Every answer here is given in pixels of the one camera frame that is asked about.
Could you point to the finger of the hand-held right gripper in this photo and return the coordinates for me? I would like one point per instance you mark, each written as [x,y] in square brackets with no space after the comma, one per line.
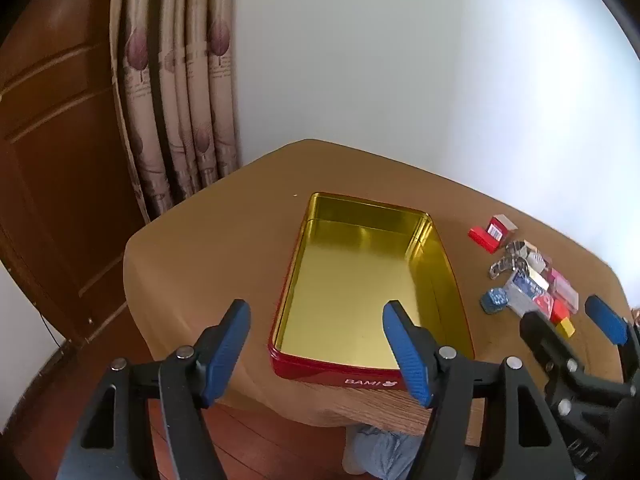
[606,319]
[545,345]

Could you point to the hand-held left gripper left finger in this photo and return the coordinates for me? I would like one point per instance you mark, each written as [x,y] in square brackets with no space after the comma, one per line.
[227,345]

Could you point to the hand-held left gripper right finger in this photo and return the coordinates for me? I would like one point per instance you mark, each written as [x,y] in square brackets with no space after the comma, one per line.
[405,345]

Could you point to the blue and white box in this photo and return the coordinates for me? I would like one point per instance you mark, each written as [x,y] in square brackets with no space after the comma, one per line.
[525,292]

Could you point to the red tin box gold inside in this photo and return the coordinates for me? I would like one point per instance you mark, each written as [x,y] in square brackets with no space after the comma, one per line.
[360,285]

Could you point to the small yellow block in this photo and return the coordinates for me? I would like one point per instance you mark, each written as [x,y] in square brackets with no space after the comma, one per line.
[567,328]

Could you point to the small red block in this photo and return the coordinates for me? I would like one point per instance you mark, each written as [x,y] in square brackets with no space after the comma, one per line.
[558,314]

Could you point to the gold pink small box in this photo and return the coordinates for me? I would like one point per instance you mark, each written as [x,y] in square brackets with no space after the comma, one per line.
[567,295]

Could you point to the blue die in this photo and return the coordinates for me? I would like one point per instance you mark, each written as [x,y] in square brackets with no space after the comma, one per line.
[494,301]

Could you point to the white striped box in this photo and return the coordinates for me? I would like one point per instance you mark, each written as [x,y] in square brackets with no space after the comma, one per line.
[539,260]

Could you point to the tan table cover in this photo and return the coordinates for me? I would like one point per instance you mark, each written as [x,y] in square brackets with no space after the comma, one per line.
[210,240]

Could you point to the person's jeans leg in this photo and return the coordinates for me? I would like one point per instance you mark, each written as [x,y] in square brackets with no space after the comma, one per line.
[380,452]

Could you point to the flat red box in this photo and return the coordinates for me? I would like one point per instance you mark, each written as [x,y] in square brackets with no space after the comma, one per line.
[482,237]

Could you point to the red and silver box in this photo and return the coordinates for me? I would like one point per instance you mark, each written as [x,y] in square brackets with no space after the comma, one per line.
[502,225]

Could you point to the brown wooden door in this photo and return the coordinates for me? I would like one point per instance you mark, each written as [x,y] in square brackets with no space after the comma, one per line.
[50,160]

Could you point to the patterned beige curtain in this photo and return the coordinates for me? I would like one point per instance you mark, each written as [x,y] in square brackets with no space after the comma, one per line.
[170,85]

